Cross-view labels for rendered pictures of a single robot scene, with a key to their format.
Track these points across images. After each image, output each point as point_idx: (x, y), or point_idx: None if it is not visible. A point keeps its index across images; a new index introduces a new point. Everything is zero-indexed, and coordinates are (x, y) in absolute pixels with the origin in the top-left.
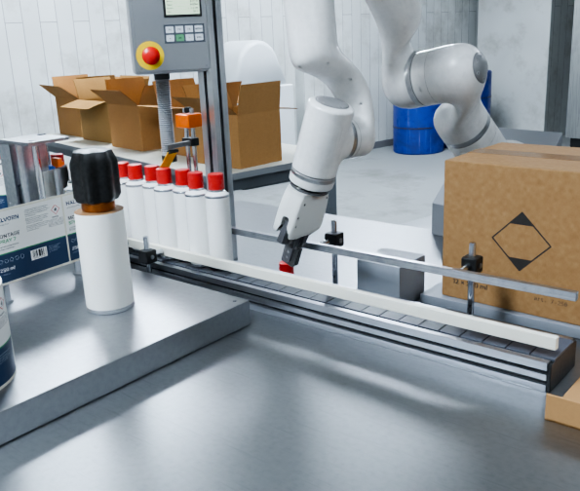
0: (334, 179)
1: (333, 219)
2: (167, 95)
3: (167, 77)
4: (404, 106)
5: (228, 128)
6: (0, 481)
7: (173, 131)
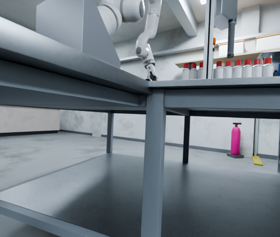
0: (143, 64)
1: (148, 75)
2: (228, 30)
3: (228, 22)
4: (134, 23)
5: (204, 41)
6: None
7: (228, 43)
